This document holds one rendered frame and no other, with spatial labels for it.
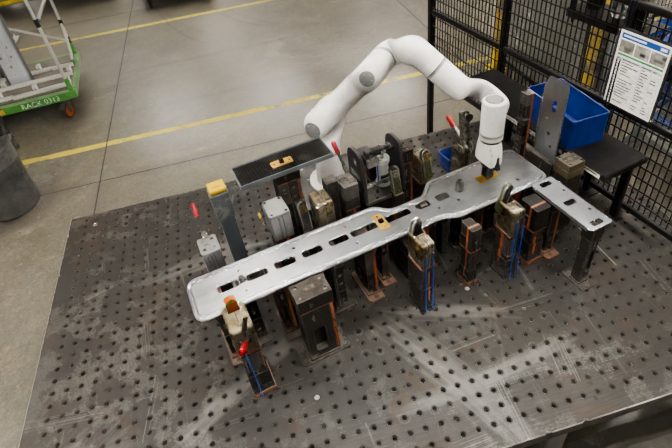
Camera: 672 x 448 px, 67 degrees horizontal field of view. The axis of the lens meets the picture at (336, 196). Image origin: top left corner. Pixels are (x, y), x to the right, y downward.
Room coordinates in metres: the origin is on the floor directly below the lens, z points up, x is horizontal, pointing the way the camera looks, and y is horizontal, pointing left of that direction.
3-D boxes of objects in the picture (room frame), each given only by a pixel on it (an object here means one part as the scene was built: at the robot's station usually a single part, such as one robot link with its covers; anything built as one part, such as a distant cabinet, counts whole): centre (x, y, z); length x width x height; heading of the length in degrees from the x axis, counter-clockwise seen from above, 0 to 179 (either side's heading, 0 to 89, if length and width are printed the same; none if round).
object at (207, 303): (1.30, -0.13, 1.00); 1.38 x 0.22 x 0.02; 110
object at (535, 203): (1.32, -0.72, 0.84); 0.11 x 0.10 x 0.28; 20
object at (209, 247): (1.27, 0.46, 0.88); 0.11 x 0.10 x 0.36; 20
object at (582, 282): (1.17, -0.86, 0.84); 0.11 x 0.06 x 0.29; 20
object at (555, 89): (1.55, -0.84, 1.17); 0.12 x 0.01 x 0.34; 20
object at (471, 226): (1.25, -0.46, 0.84); 0.11 x 0.08 x 0.29; 20
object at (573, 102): (1.69, -0.97, 1.10); 0.30 x 0.17 x 0.13; 12
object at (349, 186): (1.49, -0.05, 0.89); 0.13 x 0.11 x 0.38; 20
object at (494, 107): (1.48, -0.59, 1.28); 0.09 x 0.08 x 0.13; 148
